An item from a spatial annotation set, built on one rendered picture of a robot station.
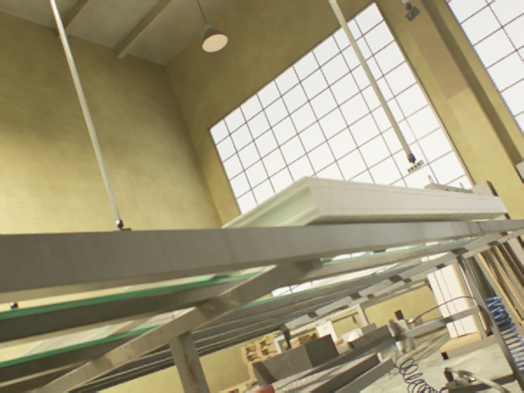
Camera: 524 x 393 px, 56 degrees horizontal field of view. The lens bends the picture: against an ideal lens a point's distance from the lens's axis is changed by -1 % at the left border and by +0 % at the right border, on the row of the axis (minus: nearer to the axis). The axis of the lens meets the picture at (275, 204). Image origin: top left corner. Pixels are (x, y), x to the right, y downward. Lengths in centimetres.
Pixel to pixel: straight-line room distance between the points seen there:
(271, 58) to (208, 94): 194
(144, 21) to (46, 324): 1144
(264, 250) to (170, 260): 16
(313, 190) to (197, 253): 31
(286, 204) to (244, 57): 1105
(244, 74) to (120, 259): 1129
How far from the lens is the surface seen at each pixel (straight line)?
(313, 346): 210
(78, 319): 72
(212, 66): 1240
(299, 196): 79
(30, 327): 69
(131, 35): 1225
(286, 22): 1137
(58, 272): 42
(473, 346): 543
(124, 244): 47
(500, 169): 860
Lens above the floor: 70
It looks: 16 degrees up
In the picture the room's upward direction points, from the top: 22 degrees counter-clockwise
